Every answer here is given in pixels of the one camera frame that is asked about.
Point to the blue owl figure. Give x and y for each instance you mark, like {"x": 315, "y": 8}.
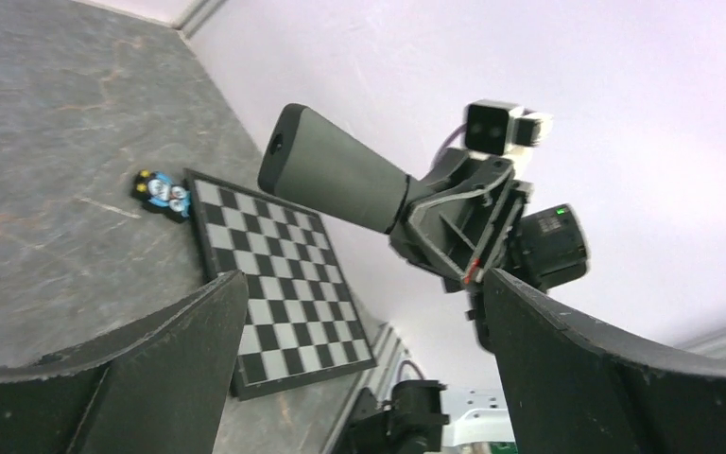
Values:
{"x": 161, "y": 194}

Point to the black white chessboard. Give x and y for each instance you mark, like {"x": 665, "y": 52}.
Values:
{"x": 302, "y": 326}

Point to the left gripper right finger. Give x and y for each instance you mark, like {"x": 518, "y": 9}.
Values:
{"x": 575, "y": 384}

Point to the black remote back up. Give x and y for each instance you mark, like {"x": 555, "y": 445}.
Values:
{"x": 314, "y": 163}

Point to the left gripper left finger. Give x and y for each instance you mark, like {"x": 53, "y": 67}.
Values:
{"x": 156, "y": 385}

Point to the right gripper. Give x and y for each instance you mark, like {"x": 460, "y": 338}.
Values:
{"x": 465, "y": 221}

